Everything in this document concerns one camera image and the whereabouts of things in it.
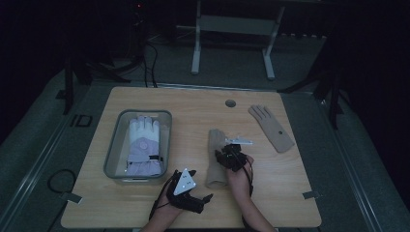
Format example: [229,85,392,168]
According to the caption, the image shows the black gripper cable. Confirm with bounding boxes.
[148,178,172,222]
[242,159,256,198]

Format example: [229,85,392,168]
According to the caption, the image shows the white metal stand frame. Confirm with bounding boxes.
[176,0,286,81]

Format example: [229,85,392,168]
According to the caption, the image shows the grey tape piece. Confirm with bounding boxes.
[60,191,83,205]
[302,189,321,200]

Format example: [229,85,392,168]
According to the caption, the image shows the plain beige knit glove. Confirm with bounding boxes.
[205,129,230,189]

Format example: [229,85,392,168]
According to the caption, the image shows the person's right hand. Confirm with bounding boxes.
[225,156,255,198]

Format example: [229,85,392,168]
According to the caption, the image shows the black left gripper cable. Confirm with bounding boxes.
[148,178,172,222]

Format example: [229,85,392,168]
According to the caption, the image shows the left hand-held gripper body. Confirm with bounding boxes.
[165,167,205,215]

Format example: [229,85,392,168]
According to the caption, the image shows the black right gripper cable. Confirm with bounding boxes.
[242,159,256,198]

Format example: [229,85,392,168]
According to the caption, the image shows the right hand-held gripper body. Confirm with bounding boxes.
[214,135,254,173]

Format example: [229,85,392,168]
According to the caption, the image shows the beige glove with black dot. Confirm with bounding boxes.
[247,104,296,154]

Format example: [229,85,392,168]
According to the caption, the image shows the dark equipment with red light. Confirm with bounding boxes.
[127,0,153,66]

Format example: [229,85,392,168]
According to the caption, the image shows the person's left hand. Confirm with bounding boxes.
[154,188,184,218]

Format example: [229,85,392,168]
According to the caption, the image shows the looped black floor cable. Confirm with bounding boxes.
[46,168,77,194]

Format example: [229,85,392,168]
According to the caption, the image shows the clear grey plastic bin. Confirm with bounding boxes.
[102,108,173,186]

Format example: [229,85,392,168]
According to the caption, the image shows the black tripod stand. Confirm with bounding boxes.
[55,52,132,116]
[278,61,350,131]

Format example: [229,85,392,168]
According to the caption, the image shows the white and lilac ski glove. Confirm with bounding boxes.
[125,115,164,178]

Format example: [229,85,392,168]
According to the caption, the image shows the black hanging cables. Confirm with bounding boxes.
[140,40,160,89]

